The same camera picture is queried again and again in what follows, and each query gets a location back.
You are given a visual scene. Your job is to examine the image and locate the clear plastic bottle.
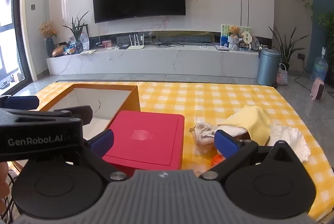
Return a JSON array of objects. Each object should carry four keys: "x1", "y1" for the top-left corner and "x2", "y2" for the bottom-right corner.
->
[{"x1": 80, "y1": 31, "x2": 90, "y2": 50}]

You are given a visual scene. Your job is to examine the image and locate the orange open cardboard box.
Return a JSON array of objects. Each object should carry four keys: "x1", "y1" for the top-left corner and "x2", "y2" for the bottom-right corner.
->
[{"x1": 37, "y1": 84, "x2": 141, "y2": 140}]

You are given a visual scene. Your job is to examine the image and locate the orange fabric item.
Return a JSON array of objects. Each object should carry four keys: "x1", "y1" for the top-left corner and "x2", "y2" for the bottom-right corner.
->
[{"x1": 211, "y1": 151, "x2": 226, "y2": 167}]

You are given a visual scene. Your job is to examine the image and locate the snake plant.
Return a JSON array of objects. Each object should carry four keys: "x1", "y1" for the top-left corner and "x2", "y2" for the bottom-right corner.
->
[{"x1": 269, "y1": 26, "x2": 310, "y2": 70}]

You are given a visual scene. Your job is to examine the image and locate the round white paper fan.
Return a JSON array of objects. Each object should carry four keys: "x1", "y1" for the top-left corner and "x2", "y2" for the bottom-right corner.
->
[{"x1": 242, "y1": 31, "x2": 253, "y2": 50}]

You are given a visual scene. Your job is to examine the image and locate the white embroidered towel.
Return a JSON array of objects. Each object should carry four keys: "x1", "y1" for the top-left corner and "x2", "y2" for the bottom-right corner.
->
[{"x1": 189, "y1": 122, "x2": 248, "y2": 154}]

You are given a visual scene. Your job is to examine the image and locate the pink woven basket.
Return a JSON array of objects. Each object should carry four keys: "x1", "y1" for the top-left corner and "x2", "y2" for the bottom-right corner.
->
[{"x1": 277, "y1": 63, "x2": 288, "y2": 86}]

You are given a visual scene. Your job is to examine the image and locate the white cloth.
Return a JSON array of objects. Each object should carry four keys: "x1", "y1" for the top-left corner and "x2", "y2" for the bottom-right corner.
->
[{"x1": 269, "y1": 123, "x2": 311, "y2": 163}]

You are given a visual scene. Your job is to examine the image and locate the teddy bear bouquet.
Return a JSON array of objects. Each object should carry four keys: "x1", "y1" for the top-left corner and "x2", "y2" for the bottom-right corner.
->
[{"x1": 226, "y1": 26, "x2": 241, "y2": 51}]

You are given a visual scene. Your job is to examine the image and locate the grey metal trash can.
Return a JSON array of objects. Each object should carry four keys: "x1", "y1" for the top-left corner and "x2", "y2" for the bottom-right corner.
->
[{"x1": 256, "y1": 48, "x2": 282, "y2": 86}]

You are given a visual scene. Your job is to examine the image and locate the white router with antennas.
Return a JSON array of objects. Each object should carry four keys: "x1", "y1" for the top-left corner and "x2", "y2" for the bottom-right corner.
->
[{"x1": 127, "y1": 34, "x2": 145, "y2": 50}]

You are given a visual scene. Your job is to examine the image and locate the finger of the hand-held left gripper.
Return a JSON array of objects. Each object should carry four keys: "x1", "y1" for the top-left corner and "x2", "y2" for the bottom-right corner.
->
[
  {"x1": 0, "y1": 95, "x2": 40, "y2": 111},
  {"x1": 52, "y1": 106, "x2": 93, "y2": 126}
]

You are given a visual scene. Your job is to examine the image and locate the white marble television console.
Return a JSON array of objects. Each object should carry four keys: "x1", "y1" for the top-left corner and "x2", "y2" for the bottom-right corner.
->
[{"x1": 46, "y1": 43, "x2": 260, "y2": 79}]

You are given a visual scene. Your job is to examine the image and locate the pink small heater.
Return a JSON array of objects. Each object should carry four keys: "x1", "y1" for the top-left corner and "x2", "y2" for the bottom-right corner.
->
[{"x1": 310, "y1": 77, "x2": 325, "y2": 102}]

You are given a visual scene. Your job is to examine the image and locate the person's left hand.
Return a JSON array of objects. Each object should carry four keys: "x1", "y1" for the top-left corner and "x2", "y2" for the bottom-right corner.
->
[{"x1": 0, "y1": 161, "x2": 12, "y2": 211}]

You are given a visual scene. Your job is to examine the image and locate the pale yellow cloth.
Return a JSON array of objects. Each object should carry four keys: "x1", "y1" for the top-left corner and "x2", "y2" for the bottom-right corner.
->
[{"x1": 218, "y1": 105, "x2": 272, "y2": 146}]

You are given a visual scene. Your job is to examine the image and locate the large blue water bottle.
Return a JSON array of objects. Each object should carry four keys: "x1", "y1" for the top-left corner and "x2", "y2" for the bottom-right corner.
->
[{"x1": 310, "y1": 47, "x2": 328, "y2": 81}]

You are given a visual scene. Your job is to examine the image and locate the gold ornament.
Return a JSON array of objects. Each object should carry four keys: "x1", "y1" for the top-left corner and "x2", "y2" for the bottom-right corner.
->
[{"x1": 52, "y1": 45, "x2": 68, "y2": 58}]

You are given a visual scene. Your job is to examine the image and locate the glass sliding door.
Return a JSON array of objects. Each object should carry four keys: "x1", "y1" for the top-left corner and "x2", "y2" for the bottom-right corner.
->
[{"x1": 0, "y1": 0, "x2": 34, "y2": 97}]

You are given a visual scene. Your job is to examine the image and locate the red square box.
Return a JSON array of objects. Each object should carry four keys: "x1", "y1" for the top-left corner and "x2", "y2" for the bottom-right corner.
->
[{"x1": 102, "y1": 110, "x2": 185, "y2": 171}]

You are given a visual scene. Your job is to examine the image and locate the dark vase with dried flowers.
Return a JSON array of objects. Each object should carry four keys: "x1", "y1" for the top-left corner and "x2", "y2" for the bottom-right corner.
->
[{"x1": 39, "y1": 21, "x2": 57, "y2": 58}]

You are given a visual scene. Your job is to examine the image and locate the long-leaf plant in glass vase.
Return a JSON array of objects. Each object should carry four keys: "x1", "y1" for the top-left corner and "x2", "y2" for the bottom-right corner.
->
[{"x1": 63, "y1": 11, "x2": 90, "y2": 54}]

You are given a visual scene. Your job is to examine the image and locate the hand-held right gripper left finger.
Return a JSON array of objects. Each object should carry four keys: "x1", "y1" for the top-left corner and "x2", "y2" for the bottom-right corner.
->
[{"x1": 78, "y1": 130, "x2": 133, "y2": 183}]

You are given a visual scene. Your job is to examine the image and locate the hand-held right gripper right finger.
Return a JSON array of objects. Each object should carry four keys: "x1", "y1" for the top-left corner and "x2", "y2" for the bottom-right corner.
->
[{"x1": 200, "y1": 130, "x2": 306, "y2": 181}]

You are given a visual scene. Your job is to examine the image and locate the tall green leafy plant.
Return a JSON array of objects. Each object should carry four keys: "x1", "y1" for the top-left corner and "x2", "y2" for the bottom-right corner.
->
[{"x1": 317, "y1": 11, "x2": 334, "y2": 63}]

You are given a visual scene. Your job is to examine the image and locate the black cables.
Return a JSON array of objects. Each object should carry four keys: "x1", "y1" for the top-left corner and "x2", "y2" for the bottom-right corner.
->
[{"x1": 152, "y1": 36, "x2": 185, "y2": 48}]

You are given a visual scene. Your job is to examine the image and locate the yellow checked tablecloth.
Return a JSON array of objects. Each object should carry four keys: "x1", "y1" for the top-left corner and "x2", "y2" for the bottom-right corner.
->
[{"x1": 34, "y1": 81, "x2": 334, "y2": 222}]

